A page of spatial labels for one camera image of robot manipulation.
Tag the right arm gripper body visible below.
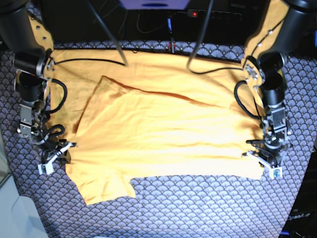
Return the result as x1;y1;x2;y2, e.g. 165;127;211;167
17;101;67;159

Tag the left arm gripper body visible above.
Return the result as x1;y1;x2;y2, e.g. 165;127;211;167
246;103;292;166

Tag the yellow T-shirt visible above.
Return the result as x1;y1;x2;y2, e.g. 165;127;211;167
50;50;263;205

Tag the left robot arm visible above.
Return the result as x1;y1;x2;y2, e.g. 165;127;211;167
240;0;317;179

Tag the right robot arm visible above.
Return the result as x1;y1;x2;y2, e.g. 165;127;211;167
0;0;76;175

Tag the black OpenArm case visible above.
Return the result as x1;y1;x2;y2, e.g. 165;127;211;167
279;151;317;238

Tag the blue fan-pattern tablecloth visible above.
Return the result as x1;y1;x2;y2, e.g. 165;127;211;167
0;53;316;238

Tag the red black table clamp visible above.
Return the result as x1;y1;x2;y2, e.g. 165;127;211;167
168;37;176;54

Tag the blue white box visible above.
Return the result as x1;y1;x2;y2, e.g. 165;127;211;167
120;0;189;10

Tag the black cable bundle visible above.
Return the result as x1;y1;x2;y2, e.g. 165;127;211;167
47;78;68;115

